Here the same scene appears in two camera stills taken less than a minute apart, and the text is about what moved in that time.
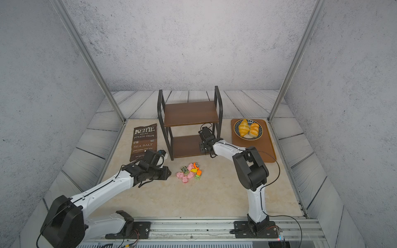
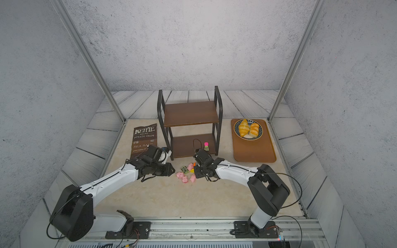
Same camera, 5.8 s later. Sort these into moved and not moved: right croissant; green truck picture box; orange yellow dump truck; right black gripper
Moved: right black gripper
Not moved: green truck picture box; right croissant; orange yellow dump truck
